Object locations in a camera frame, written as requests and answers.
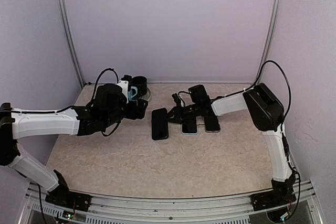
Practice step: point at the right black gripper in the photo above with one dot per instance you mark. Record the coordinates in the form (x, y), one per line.
(179, 117)

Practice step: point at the black phone case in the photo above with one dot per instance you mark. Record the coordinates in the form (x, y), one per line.
(159, 124)

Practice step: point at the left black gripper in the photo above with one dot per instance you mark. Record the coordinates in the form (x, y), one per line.
(140, 109)

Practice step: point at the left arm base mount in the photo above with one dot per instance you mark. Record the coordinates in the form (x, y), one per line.
(62, 196)

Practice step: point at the grey patterned saucer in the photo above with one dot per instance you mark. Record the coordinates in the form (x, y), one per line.
(148, 95)

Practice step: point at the light blue phone case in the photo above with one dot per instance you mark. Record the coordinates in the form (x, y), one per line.
(189, 134)

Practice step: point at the black mug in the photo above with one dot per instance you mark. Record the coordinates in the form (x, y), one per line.
(140, 82)

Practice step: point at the left aluminium frame post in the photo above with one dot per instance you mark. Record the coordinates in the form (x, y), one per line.
(70, 42)

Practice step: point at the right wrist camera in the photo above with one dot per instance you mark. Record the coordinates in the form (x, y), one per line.
(178, 100)

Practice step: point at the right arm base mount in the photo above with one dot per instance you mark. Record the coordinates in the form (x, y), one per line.
(273, 199)

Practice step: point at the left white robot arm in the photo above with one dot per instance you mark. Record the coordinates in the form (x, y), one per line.
(109, 106)

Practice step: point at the front aluminium rail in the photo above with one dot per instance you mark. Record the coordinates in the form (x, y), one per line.
(236, 208)

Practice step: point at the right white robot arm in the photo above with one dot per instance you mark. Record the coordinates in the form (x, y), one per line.
(266, 112)

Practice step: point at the light blue mug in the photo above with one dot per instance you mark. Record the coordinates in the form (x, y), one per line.
(132, 93)

